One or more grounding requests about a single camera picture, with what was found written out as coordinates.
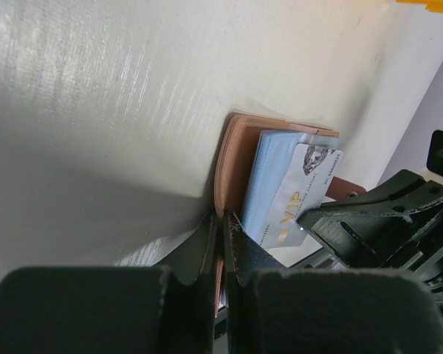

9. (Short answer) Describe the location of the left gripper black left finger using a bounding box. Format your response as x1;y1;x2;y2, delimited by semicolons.
0;214;217;353

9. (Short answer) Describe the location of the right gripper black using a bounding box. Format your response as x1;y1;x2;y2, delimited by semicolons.
298;128;443;309

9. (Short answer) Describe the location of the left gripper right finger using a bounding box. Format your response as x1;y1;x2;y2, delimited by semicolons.
223;211;443;353

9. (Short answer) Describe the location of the brown leather card holder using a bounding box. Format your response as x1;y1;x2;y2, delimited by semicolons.
213;113;365;318

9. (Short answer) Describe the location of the yellow plastic bin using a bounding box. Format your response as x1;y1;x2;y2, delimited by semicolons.
396;0;443;13

